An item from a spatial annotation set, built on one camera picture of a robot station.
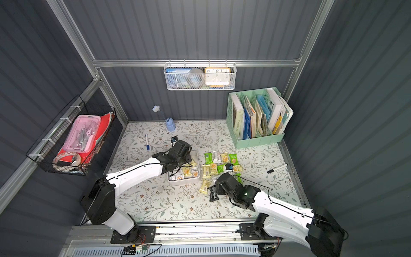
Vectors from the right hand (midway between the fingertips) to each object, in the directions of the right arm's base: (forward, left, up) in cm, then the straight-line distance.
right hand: (221, 182), depth 82 cm
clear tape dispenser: (+1, +67, +21) cm, 70 cm away
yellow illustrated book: (+38, -38, +4) cm, 54 cm away
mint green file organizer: (+46, -26, +18) cm, 56 cm away
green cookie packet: (+18, -9, -7) cm, 22 cm away
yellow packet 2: (+11, +4, -6) cm, 13 cm away
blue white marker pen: (+28, +48, -7) cm, 56 cm away
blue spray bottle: (+42, +34, -2) cm, 55 cm away
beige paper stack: (+35, -22, +12) cm, 43 cm away
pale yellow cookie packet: (+9, +20, -7) cm, 23 cm away
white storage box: (0, +21, +12) cm, 24 cm away
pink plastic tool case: (+12, +64, +24) cm, 70 cm away
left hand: (+14, +18, +5) cm, 23 cm away
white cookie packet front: (+4, +25, -5) cm, 26 cm away
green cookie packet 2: (-3, -8, +10) cm, 13 cm away
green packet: (+18, +7, -7) cm, 21 cm away
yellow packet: (+9, +8, -6) cm, 13 cm away
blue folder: (+32, -17, +4) cm, 36 cm away
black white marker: (+11, -34, -7) cm, 36 cm away
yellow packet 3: (0, +9, -6) cm, 11 cm away
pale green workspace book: (+34, -10, +14) cm, 38 cm away
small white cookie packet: (+19, +2, -7) cm, 20 cm away
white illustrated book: (+38, -38, +13) cm, 55 cm away
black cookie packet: (-5, +4, -5) cm, 9 cm away
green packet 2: (+11, 0, -6) cm, 13 cm away
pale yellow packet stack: (+19, -3, -7) cm, 20 cm away
